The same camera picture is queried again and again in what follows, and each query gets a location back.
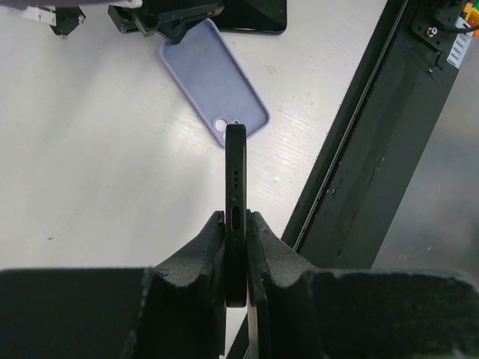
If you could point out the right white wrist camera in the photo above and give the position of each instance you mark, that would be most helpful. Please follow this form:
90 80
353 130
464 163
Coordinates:
61 20

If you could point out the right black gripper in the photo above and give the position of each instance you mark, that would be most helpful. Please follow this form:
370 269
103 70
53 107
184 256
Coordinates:
172 19

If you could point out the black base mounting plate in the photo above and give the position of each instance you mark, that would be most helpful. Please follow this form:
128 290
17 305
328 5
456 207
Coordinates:
377 138

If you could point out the lilac phone case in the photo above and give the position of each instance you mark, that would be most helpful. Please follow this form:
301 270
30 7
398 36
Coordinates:
213 81

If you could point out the right white cable duct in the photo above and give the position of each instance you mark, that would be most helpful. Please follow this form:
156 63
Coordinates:
459 49

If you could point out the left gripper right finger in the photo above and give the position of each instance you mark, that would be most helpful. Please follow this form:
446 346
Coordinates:
296 310

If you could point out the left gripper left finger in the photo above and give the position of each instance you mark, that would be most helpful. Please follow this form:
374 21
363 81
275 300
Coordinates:
173 310

